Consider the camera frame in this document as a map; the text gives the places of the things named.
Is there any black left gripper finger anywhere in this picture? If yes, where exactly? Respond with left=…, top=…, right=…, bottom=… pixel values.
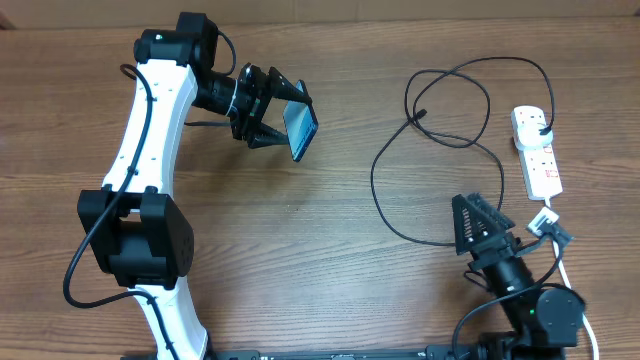
left=267, top=67, right=312, bottom=105
left=247, top=123, right=289, bottom=149

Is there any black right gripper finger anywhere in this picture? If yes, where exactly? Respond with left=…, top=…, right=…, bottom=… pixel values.
left=467, top=193, right=515, bottom=232
left=451, top=194, right=493, bottom=255

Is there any Samsung Galaxy smartphone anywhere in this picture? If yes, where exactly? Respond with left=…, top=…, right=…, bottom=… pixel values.
left=283, top=101, right=319, bottom=162

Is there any black USB charging cable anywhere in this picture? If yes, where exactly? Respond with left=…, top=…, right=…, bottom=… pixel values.
left=370, top=55, right=557, bottom=248

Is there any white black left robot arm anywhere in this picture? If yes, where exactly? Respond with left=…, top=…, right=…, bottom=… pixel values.
left=77, top=12, right=318, bottom=359

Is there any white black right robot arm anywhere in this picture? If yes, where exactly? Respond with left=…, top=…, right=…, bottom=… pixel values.
left=449, top=193, right=586, bottom=359

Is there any white charger plug adapter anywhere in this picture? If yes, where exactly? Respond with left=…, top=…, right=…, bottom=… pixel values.
left=514, top=122, right=554, bottom=151

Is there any white power strip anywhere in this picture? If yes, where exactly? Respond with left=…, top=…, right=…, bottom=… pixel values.
left=510, top=104, right=564, bottom=202

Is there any white power strip cord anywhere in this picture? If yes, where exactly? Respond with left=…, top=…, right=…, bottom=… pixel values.
left=543, top=197, right=600, bottom=360

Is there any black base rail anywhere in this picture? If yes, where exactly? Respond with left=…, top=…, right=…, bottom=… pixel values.
left=203, top=346, right=455, bottom=360

